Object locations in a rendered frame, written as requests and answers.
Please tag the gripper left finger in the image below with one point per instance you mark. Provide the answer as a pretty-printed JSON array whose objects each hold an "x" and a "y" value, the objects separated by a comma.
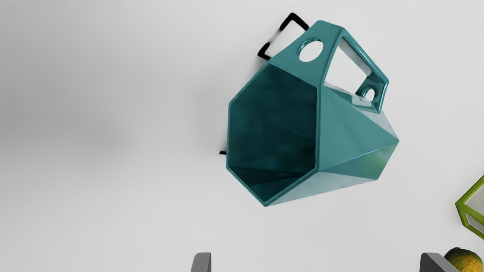
[{"x": 201, "y": 263}]

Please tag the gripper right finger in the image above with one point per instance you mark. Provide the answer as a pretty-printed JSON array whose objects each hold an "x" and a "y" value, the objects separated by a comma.
[{"x": 433, "y": 264}]

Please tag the teal faceted mug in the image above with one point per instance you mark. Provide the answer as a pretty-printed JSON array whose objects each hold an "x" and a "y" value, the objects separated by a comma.
[{"x": 302, "y": 128}]

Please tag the yellow green citrus fruit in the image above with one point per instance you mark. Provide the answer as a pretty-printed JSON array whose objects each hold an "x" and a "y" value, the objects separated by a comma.
[{"x": 467, "y": 261}]

